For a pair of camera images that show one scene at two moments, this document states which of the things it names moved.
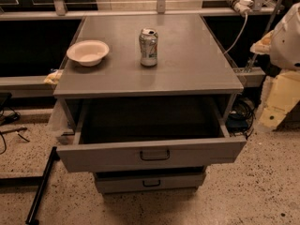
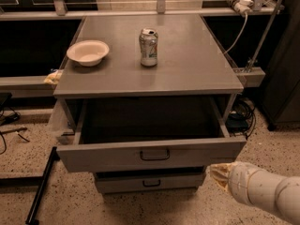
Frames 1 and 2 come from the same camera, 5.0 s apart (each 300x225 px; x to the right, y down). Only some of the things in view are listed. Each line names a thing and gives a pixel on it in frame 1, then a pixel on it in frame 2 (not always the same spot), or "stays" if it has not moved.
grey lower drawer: (144, 182) stays
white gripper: (287, 44) → (240, 179)
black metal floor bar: (31, 216) stays
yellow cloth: (53, 78) stays
